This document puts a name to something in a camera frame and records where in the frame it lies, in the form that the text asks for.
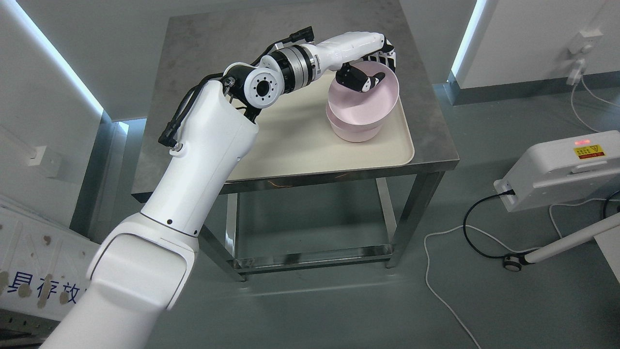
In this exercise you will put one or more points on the white wall switch box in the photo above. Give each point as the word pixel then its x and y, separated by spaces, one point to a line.
pixel 46 158

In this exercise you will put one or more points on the stainless steel table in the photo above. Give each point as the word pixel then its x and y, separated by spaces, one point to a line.
pixel 197 46

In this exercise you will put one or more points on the white sign with blue text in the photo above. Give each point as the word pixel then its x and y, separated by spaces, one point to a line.
pixel 43 263

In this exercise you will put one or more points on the white device box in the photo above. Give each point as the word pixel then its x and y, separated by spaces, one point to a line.
pixel 560 171

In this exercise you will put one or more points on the pink bowl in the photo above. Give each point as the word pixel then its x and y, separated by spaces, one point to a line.
pixel 362 94
pixel 353 133

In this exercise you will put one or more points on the white stand leg with caster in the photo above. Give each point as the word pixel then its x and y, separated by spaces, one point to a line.
pixel 597 231

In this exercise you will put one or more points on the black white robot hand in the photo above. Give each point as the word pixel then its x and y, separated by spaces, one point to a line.
pixel 337 53

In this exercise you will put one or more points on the beige plastic tray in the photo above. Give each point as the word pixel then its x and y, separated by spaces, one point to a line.
pixel 295 138

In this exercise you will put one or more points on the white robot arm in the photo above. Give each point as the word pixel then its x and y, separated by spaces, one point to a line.
pixel 143 265

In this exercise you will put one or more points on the white wall socket plug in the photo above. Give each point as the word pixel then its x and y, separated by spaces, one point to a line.
pixel 580 47

